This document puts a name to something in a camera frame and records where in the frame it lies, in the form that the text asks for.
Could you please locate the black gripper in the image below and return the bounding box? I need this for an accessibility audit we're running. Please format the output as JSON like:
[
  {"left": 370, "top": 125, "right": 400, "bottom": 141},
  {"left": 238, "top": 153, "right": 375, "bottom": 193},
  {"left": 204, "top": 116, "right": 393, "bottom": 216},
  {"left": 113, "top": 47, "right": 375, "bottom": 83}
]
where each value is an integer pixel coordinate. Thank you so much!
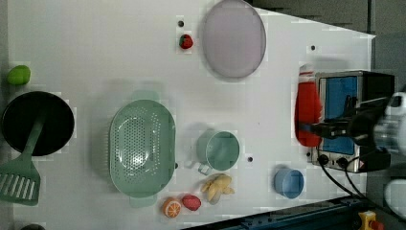
[{"left": 303, "top": 102, "right": 387, "bottom": 144}]

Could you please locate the red ketchup bottle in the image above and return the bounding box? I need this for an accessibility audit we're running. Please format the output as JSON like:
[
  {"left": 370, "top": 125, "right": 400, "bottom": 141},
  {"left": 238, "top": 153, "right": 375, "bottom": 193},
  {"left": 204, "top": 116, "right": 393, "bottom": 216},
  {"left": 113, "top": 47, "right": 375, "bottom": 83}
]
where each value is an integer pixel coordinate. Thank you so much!
[{"left": 294, "top": 64, "right": 322, "bottom": 148}]

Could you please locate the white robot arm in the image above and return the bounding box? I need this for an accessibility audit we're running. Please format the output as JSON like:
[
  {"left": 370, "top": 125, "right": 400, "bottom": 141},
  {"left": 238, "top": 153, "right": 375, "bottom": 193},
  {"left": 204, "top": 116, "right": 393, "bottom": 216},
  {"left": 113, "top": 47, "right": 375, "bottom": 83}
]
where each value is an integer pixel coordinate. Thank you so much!
[{"left": 295, "top": 92, "right": 405, "bottom": 173}]

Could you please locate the green oval strainer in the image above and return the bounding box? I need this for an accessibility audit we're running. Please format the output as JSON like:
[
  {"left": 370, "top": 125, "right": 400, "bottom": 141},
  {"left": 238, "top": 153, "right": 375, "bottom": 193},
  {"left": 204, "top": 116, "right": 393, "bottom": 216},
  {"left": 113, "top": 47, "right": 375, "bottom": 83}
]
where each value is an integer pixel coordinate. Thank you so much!
[{"left": 108, "top": 90, "right": 176, "bottom": 208}]

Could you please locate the blue small bowl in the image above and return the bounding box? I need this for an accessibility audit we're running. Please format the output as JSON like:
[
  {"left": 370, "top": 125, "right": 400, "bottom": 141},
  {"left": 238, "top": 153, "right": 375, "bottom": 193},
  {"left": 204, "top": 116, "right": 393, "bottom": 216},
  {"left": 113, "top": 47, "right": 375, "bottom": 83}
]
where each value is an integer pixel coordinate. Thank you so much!
[{"left": 274, "top": 168, "right": 305, "bottom": 199}]

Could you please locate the yellow red clamp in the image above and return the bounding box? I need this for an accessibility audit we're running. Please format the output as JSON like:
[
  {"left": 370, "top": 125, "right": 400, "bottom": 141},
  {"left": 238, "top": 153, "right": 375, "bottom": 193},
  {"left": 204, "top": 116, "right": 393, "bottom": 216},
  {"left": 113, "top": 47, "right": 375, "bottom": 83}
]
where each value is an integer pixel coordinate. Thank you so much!
[{"left": 358, "top": 211, "right": 385, "bottom": 230}]

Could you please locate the green measuring cup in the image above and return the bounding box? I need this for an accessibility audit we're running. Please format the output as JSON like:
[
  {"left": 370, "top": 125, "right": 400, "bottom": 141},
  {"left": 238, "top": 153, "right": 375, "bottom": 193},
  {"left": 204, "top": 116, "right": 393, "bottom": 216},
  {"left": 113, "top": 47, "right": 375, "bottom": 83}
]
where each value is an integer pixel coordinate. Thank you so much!
[{"left": 195, "top": 129, "right": 240, "bottom": 175}]

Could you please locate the grey round plate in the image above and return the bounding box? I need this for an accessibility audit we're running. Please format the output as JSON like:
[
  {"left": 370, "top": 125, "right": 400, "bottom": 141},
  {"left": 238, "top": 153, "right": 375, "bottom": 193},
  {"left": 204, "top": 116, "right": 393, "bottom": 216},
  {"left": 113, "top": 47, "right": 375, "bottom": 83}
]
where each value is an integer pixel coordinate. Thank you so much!
[{"left": 202, "top": 0, "right": 266, "bottom": 78}]

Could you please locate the yellow toy banana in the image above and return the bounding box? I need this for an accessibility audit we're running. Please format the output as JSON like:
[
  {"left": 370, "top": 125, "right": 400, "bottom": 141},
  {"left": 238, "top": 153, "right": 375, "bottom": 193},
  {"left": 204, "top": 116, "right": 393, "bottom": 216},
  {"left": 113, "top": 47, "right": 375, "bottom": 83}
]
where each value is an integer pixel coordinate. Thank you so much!
[{"left": 200, "top": 173, "right": 235, "bottom": 204}]

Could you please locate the pink toy fruit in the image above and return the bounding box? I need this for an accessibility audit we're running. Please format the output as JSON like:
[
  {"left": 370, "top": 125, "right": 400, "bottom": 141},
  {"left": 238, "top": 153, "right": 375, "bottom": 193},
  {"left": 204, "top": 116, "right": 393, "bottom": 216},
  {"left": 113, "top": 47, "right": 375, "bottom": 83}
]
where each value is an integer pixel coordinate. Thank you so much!
[{"left": 182, "top": 195, "right": 201, "bottom": 211}]

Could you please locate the red toy strawberry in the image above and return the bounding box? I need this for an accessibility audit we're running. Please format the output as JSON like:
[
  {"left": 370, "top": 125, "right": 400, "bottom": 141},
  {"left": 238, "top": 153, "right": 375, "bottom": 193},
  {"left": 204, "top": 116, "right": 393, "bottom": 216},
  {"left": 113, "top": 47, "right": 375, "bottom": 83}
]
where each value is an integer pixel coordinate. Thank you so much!
[{"left": 179, "top": 34, "right": 193, "bottom": 50}]

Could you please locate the toy orange slice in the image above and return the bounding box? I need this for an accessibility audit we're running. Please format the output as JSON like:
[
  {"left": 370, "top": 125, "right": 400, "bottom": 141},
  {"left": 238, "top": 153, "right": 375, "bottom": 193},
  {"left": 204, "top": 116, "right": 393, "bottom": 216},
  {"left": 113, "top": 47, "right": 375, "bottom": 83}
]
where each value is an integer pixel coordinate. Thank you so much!
[{"left": 162, "top": 197, "right": 182, "bottom": 219}]

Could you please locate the black frying pan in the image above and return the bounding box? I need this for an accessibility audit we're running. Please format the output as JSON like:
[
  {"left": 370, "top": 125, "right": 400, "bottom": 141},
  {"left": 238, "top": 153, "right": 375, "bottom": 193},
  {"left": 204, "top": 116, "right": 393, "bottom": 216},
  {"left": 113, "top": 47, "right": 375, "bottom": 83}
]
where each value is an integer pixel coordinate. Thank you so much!
[{"left": 1, "top": 91, "right": 75, "bottom": 156}]

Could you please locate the green toy lime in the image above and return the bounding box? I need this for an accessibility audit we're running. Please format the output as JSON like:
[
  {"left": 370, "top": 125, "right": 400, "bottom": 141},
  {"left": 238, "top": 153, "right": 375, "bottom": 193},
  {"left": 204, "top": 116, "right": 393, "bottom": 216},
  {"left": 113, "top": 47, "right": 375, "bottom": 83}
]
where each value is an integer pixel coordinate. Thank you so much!
[{"left": 7, "top": 65, "right": 31, "bottom": 85}]

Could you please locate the dark round object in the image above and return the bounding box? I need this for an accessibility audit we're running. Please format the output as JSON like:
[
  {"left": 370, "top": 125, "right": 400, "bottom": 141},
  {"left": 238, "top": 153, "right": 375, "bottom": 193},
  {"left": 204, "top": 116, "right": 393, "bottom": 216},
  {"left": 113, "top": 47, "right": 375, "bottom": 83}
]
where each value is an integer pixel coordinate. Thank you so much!
[{"left": 20, "top": 223, "right": 46, "bottom": 230}]

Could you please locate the green slotted spatula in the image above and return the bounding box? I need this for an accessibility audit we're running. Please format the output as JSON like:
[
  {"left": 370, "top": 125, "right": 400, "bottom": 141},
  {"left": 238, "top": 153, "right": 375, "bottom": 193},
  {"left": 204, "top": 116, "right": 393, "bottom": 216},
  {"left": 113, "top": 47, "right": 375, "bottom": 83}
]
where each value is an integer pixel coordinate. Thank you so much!
[{"left": 0, "top": 114, "right": 45, "bottom": 206}]

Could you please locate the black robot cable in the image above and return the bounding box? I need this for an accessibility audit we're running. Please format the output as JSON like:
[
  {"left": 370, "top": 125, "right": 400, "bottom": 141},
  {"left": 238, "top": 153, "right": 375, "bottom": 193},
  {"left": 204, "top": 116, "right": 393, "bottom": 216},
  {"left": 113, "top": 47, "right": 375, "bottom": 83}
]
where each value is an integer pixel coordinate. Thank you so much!
[{"left": 317, "top": 152, "right": 406, "bottom": 221}]

